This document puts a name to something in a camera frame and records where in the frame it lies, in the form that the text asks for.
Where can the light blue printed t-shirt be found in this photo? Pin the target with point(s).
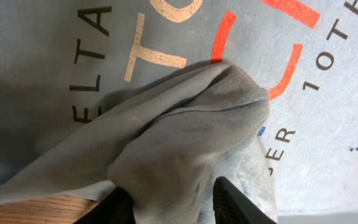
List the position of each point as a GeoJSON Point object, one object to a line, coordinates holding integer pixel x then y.
{"type": "Point", "coordinates": [162, 97]}

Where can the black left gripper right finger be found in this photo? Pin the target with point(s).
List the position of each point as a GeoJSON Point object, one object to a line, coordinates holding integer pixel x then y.
{"type": "Point", "coordinates": [231, 206]}

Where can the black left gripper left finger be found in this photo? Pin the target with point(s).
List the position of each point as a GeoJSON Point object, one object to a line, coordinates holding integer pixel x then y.
{"type": "Point", "coordinates": [116, 208]}

